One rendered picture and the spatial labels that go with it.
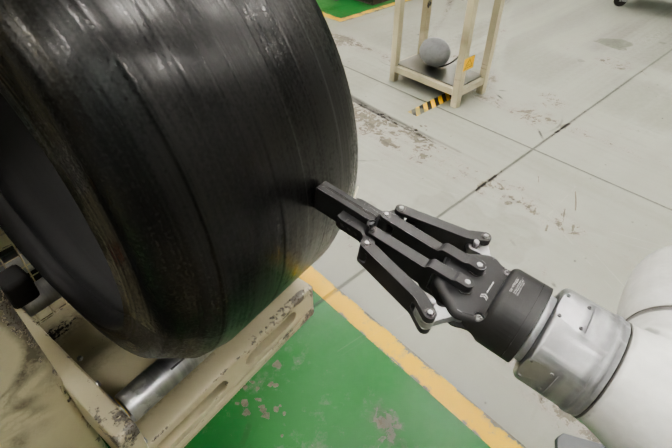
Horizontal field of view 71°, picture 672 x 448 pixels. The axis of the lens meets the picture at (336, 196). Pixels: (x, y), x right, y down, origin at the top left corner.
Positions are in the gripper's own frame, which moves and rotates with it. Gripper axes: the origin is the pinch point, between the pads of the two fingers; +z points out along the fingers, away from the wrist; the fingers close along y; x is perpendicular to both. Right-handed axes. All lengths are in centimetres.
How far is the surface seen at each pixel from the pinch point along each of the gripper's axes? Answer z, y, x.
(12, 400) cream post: 21.8, 30.4, 24.3
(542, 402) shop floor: -45, -74, 114
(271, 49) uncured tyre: 10.1, 0.6, -13.9
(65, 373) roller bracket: 22.8, 24.6, 28.2
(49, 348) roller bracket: 28.0, 23.9, 28.9
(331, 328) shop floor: 27, -55, 125
